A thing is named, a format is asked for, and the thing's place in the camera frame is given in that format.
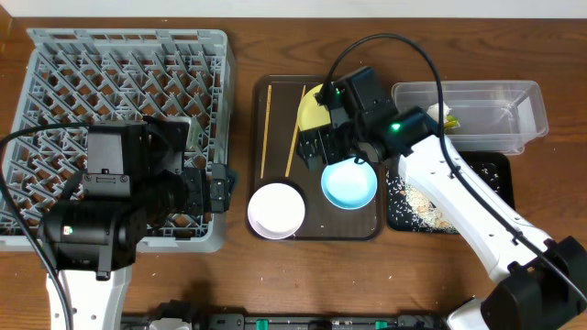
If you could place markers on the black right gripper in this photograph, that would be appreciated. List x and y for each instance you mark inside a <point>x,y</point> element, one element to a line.
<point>326,137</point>

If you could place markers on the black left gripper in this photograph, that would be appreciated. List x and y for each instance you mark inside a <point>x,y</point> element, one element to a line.
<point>218,189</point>

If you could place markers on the yellow plate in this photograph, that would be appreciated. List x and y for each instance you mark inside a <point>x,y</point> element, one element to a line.
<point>310,113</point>

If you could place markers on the white paper napkin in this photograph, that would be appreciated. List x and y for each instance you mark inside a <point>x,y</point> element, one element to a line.
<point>439,112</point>

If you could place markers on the light blue bowl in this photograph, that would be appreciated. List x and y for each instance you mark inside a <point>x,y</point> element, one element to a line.
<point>349,185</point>

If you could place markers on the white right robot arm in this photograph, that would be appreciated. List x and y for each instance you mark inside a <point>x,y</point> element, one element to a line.
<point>539,283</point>

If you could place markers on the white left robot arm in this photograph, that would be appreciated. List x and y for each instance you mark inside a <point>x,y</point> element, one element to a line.
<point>134,179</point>

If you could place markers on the clear plastic waste bin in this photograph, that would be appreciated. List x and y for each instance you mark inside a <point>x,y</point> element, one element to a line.
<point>497,116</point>

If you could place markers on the grey dishwasher rack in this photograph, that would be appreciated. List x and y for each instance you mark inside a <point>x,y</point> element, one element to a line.
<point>81,76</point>

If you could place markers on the dark brown serving tray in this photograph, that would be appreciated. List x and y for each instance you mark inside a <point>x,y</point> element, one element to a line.
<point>323,221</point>

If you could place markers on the green yellow wrapper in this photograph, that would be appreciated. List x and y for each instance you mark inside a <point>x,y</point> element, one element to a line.
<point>451,122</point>

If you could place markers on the pink white bowl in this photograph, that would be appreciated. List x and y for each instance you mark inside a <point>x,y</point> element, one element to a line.
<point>276,211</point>

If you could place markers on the black tray with rice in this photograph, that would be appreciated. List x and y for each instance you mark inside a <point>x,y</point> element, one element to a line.
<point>408,210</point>

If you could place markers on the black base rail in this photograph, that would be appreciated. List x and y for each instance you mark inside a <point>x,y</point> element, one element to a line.
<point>184,315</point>

